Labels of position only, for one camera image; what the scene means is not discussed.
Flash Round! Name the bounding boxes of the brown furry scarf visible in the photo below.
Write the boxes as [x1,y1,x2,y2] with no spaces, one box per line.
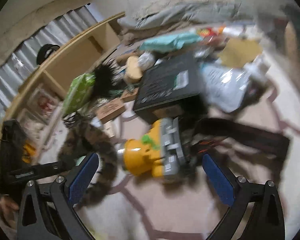
[57,120,117,207]

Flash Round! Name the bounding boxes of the yellow headlamp flashlight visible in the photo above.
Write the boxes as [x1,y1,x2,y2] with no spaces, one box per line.
[116,118,189,183]

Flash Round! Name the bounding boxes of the person's left hand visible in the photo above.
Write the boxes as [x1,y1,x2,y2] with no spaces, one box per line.
[0,195,19,230]

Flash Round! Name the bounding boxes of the wooden low shelf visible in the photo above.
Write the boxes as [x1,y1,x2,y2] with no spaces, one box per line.
[0,11,126,170]

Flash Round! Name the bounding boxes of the grey window curtain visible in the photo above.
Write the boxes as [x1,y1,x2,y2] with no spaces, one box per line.
[0,3,101,106]

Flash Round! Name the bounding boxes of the green polka dot pouch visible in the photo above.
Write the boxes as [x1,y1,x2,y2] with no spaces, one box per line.
[63,73,95,116]

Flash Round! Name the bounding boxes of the brown kraft paper box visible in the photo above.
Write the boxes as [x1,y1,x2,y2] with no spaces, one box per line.
[96,98,126,124]

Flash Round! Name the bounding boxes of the black cap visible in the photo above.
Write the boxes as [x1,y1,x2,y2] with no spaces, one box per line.
[36,44,60,65]

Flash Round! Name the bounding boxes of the black spiky brush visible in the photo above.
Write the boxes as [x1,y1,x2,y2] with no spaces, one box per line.
[91,59,121,99]

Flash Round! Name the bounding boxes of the white printed plastic bag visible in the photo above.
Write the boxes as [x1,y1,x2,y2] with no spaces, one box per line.
[200,63,250,113]

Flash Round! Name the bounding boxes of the white small bottle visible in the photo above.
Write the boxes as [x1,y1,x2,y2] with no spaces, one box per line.
[243,54,270,87]

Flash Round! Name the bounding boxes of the round tan sponge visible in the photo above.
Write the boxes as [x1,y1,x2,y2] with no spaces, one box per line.
[125,56,142,83]

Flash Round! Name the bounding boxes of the black cardboard box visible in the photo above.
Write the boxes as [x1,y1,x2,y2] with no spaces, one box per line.
[133,52,207,124]

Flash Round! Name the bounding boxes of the crumpled white paper ball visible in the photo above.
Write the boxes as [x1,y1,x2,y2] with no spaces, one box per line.
[138,52,156,72]

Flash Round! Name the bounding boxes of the red snack packet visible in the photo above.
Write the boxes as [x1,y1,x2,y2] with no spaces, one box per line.
[196,26,225,38]

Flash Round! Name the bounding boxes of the teal flat package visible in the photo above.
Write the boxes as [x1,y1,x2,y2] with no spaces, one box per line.
[139,32,203,53]

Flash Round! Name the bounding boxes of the grey folded duvet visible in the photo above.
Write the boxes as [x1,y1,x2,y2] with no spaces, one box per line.
[117,2,244,30]

